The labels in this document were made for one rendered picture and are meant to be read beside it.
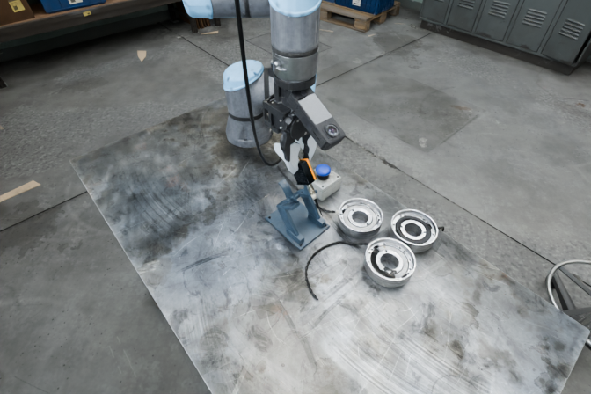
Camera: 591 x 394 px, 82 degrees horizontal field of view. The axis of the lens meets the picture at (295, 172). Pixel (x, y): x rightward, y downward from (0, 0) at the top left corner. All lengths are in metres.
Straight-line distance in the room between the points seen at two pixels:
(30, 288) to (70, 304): 0.24
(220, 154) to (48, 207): 1.50
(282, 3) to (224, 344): 0.59
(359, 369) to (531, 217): 1.75
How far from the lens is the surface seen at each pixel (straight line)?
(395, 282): 0.76
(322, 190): 0.88
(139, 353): 1.68
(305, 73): 0.57
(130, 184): 1.05
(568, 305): 1.90
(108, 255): 1.99
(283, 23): 0.54
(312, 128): 0.57
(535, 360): 0.83
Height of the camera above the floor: 1.47
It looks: 43 degrees down
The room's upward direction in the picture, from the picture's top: straight up
